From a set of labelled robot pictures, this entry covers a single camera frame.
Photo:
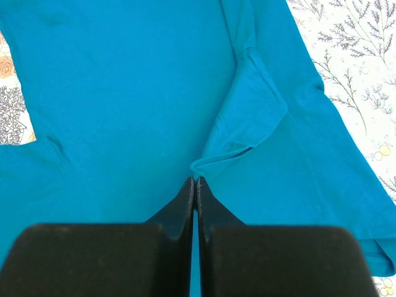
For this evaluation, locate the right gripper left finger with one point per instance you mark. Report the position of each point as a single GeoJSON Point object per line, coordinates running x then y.
{"type": "Point", "coordinates": [152, 258]}

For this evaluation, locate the floral table mat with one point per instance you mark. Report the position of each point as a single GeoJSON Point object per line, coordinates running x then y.
{"type": "Point", "coordinates": [355, 55]}

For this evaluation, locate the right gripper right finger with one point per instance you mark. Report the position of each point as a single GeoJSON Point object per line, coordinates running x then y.
{"type": "Point", "coordinates": [237, 259]}

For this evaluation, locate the blue t shirt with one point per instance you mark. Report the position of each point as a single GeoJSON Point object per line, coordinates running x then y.
{"type": "Point", "coordinates": [139, 92]}

